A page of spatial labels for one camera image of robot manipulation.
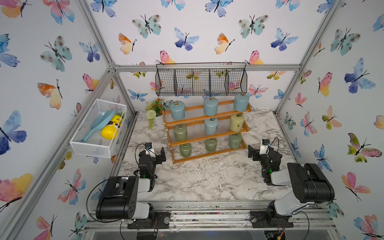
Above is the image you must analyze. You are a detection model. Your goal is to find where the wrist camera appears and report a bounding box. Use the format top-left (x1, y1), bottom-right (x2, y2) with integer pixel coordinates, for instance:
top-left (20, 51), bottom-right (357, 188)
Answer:
top-left (145, 142), bottom-right (156, 157)
top-left (260, 139), bottom-right (270, 155)

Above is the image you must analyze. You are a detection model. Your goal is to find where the yellow-green canister middle right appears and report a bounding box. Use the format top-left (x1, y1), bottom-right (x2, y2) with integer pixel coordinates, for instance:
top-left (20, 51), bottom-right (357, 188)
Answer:
top-left (230, 113), bottom-right (245, 132)

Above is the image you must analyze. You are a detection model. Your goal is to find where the black wire wall basket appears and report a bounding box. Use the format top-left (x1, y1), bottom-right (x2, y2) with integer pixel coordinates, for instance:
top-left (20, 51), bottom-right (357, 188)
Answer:
top-left (155, 62), bottom-right (248, 97)

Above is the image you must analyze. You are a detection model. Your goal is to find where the yellow bottle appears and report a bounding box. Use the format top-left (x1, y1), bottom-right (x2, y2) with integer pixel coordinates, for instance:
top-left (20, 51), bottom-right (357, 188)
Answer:
top-left (101, 115), bottom-right (123, 140)

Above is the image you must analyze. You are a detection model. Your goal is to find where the wooden three-tier shelf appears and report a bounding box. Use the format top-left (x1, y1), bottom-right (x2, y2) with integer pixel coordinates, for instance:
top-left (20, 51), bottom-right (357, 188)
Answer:
top-left (163, 100), bottom-right (252, 164)

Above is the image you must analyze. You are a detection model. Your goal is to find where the green canister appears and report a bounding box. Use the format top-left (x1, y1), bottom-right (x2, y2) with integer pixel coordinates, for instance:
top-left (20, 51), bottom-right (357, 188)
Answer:
top-left (205, 138), bottom-right (217, 152)
top-left (229, 133), bottom-right (243, 150)
top-left (179, 143), bottom-right (192, 158)
top-left (174, 124), bottom-right (188, 142)

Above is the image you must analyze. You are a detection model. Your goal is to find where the light blue dustpan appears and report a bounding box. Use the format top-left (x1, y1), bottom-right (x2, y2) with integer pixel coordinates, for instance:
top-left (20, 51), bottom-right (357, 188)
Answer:
top-left (81, 109), bottom-right (117, 143)

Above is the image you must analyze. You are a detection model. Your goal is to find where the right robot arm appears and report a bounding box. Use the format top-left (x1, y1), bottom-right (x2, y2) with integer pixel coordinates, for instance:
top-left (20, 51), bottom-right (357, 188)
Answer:
top-left (248, 146), bottom-right (335, 229)

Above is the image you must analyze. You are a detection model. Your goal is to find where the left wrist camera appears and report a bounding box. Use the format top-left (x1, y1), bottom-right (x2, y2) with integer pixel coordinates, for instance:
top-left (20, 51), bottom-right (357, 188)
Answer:
top-left (145, 142), bottom-right (156, 157)

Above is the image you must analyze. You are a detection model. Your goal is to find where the blue canister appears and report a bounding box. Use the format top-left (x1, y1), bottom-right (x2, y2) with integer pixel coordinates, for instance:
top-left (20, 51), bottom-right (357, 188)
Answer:
top-left (234, 93), bottom-right (250, 112)
top-left (204, 97), bottom-right (219, 116)
top-left (205, 118), bottom-right (219, 135)
top-left (169, 101), bottom-right (186, 121)

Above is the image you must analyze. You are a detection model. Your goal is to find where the artificial flower plant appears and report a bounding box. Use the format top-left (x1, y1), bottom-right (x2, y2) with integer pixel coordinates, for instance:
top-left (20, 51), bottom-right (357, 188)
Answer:
top-left (146, 98), bottom-right (166, 129)

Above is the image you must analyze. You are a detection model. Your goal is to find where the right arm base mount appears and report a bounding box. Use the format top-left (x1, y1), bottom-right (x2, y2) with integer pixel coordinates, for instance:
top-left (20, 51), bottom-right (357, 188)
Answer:
top-left (250, 211), bottom-right (294, 229)

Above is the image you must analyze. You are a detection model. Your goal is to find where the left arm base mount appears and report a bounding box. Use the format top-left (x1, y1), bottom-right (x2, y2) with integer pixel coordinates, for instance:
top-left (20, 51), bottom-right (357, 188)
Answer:
top-left (127, 212), bottom-right (171, 230)

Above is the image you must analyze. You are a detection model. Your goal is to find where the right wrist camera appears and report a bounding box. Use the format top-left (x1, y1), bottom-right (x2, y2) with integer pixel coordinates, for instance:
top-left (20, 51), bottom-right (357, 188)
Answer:
top-left (260, 139), bottom-right (270, 155)

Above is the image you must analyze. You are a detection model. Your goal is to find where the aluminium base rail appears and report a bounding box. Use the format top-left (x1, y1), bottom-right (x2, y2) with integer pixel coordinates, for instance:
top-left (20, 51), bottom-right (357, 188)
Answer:
top-left (83, 200), bottom-right (340, 232)

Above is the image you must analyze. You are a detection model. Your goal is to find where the white mesh wall basket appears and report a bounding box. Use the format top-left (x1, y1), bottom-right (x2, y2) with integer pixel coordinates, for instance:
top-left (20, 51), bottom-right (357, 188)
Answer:
top-left (70, 99), bottom-right (127, 158)

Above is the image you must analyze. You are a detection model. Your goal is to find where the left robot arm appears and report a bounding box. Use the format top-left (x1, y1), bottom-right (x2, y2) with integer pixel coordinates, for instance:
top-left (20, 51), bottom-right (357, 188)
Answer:
top-left (86, 147), bottom-right (167, 224)

